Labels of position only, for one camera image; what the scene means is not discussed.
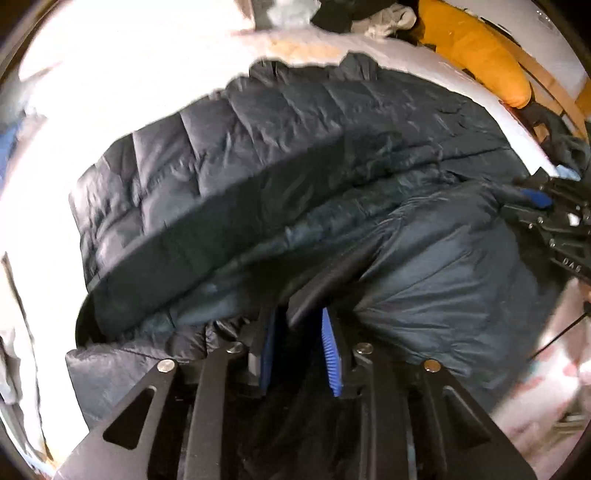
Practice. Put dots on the grey printed sweatshirt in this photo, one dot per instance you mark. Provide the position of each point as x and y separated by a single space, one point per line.
11 369

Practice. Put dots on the white duvet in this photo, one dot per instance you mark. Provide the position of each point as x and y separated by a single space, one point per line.
295 11

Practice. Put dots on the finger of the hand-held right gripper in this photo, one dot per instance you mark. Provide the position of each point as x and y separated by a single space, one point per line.
538 199
521 219

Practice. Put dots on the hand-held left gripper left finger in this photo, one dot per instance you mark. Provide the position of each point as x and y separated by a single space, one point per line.
267 355

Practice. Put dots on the dark grey cloth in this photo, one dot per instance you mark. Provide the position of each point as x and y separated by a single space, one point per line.
565 143

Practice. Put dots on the yellow cushion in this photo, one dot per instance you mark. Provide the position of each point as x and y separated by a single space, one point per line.
475 50

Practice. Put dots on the black puffer jacket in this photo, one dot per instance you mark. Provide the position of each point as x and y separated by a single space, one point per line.
277 161

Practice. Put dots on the blue blanket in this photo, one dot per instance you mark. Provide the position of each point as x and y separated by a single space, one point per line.
7 152

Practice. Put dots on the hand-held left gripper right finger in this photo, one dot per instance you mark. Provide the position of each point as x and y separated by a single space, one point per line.
331 355

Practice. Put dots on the beige bed sheet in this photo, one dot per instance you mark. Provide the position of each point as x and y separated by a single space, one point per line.
115 83

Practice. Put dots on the cream crumpled cloth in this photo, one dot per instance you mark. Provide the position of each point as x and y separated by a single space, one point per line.
388 23

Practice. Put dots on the pink floral blanket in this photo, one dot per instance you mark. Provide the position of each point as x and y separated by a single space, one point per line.
540 392

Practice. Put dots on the black clothing pile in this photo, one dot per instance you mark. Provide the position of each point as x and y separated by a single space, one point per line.
337 14

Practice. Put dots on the curved wooden frame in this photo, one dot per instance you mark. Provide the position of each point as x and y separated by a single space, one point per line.
554 87

